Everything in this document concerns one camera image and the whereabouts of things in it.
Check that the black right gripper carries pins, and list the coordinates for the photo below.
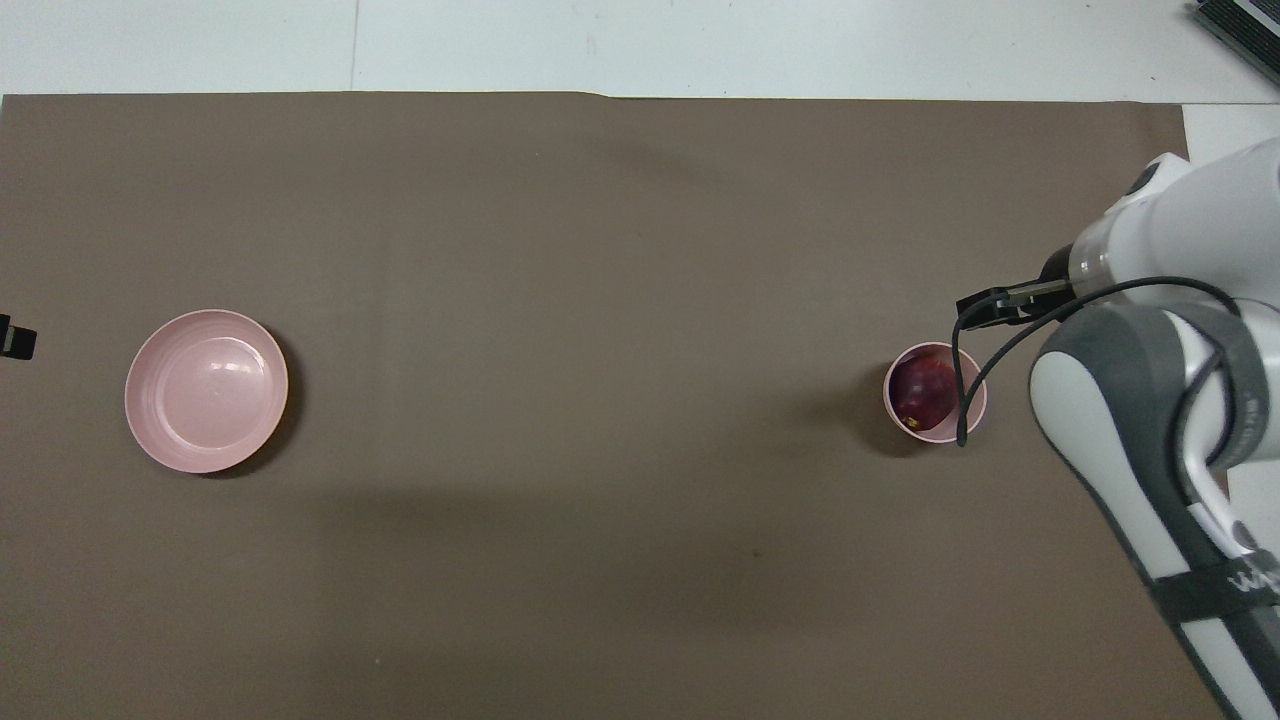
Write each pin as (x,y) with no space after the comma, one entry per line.
(1057,268)

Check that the dark red apple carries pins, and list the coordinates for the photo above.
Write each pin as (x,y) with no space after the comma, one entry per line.
(922,392)

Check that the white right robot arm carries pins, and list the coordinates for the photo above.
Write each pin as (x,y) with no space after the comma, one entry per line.
(1120,420)

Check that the pink plate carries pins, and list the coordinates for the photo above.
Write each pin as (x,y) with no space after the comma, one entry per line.
(205,390)

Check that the pink cup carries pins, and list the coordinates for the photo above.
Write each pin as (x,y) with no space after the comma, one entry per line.
(935,435)

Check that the dark ridged metal box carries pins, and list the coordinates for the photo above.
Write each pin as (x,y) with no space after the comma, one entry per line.
(1245,25)

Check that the brown table mat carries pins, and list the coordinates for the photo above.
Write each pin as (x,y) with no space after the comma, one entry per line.
(600,300)

